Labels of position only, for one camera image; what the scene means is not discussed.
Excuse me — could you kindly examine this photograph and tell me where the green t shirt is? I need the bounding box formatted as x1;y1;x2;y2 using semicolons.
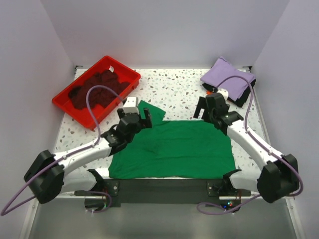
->
109;101;235;179

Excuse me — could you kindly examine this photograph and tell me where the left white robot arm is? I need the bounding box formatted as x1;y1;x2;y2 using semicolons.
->
24;108;152;204

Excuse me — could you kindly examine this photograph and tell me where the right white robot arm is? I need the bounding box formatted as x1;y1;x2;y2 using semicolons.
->
194;93;302;203

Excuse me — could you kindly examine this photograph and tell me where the dark red t shirt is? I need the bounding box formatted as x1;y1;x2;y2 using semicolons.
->
68;70;130;110

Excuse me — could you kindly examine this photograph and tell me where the folded black t shirt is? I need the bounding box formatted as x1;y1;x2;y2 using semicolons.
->
201;78;251;107

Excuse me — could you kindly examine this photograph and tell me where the folded lilac t shirt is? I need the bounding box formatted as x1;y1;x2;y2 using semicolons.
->
200;57;256;100

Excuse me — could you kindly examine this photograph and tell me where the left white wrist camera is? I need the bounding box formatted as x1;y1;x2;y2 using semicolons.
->
123;97;139;114

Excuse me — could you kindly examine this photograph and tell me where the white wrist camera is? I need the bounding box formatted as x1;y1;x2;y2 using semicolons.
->
217;88;229;101
123;97;139;114

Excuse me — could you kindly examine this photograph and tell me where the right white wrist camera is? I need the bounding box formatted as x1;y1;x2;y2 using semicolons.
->
217;88;229;101

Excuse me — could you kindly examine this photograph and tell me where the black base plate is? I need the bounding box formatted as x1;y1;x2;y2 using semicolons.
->
74;179;251;209

